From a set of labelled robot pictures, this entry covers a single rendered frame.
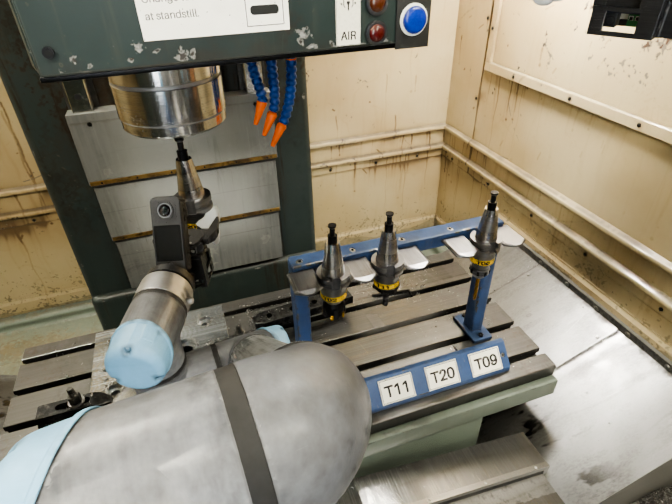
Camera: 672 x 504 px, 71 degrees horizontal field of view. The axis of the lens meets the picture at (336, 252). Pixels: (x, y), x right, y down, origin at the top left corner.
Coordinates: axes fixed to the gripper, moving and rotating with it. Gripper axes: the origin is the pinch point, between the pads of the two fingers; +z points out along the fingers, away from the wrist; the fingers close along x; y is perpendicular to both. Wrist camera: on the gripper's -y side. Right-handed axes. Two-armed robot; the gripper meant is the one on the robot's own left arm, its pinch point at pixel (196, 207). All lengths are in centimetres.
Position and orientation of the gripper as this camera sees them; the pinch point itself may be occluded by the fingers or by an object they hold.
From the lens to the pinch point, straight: 87.4
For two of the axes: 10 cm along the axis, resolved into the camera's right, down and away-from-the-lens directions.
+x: 10.0, -0.3, -0.1
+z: -0.1, -5.8, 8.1
